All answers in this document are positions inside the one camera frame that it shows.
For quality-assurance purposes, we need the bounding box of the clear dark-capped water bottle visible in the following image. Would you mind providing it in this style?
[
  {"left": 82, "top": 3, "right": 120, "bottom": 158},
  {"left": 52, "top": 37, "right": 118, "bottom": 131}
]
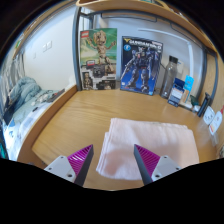
[{"left": 160, "top": 55, "right": 180, "bottom": 100}]

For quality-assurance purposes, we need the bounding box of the light blue card packet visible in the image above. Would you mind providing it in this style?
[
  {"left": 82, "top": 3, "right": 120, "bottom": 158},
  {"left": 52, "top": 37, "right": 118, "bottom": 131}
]
[{"left": 183, "top": 75, "right": 195, "bottom": 101}]

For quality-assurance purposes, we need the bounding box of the small blue box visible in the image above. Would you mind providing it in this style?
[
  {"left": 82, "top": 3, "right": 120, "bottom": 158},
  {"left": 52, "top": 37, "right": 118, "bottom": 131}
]
[{"left": 167, "top": 77, "right": 185, "bottom": 108}]

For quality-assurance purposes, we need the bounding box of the pale pink towel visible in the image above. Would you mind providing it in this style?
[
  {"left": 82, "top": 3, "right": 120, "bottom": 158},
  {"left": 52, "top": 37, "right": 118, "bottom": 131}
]
[{"left": 95, "top": 117, "right": 200, "bottom": 182}]

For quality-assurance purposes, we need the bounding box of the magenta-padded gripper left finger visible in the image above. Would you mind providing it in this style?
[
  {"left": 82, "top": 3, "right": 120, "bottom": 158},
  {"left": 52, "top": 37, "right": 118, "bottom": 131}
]
[{"left": 43, "top": 144, "right": 95, "bottom": 187}]

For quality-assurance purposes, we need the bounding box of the white wall switch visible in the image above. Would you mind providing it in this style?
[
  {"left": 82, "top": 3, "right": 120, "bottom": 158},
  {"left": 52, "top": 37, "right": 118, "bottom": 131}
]
[{"left": 42, "top": 40, "right": 53, "bottom": 53}]

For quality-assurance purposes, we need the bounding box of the white mug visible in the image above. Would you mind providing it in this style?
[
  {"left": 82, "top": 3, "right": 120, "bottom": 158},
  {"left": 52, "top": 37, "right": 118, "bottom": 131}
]
[{"left": 203, "top": 105, "right": 216, "bottom": 126}]

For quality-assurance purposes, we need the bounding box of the white arched desk lamp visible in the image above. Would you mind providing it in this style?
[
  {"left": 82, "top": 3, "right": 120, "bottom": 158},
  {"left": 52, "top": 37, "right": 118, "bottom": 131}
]
[{"left": 146, "top": 28, "right": 195, "bottom": 81}]

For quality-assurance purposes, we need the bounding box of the bed with blue bedding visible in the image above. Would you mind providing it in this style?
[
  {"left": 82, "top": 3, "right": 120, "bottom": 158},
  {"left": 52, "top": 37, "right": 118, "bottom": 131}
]
[{"left": 0, "top": 76, "right": 68, "bottom": 161}]

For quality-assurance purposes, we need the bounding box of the black slim bottle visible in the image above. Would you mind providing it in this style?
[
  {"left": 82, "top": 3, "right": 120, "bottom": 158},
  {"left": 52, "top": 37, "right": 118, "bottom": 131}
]
[{"left": 197, "top": 92, "right": 212, "bottom": 118}]

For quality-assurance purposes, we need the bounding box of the white red-capped lotion bottle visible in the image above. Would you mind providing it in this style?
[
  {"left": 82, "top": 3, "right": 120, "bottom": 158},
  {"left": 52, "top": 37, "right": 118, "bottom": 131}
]
[{"left": 209, "top": 105, "right": 224, "bottom": 136}]

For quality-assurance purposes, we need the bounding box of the green tree figure toy box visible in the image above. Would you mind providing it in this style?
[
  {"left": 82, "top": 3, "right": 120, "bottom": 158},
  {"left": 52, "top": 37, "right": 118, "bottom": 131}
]
[{"left": 79, "top": 27, "right": 118, "bottom": 91}]

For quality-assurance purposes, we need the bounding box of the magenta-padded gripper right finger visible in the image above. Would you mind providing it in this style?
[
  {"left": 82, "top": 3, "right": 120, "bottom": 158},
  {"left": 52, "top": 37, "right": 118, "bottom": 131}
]
[{"left": 133, "top": 144, "right": 183, "bottom": 186}]

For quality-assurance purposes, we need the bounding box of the blue robot model kit box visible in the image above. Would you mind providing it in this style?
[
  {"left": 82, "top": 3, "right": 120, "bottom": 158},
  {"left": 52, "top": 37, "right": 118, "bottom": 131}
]
[{"left": 119, "top": 35, "right": 164, "bottom": 97}]

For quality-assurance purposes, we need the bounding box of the wooden shelf unit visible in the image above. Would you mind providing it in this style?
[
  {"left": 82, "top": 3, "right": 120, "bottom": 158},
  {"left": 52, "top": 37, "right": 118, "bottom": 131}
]
[{"left": 75, "top": 0, "right": 214, "bottom": 51}]

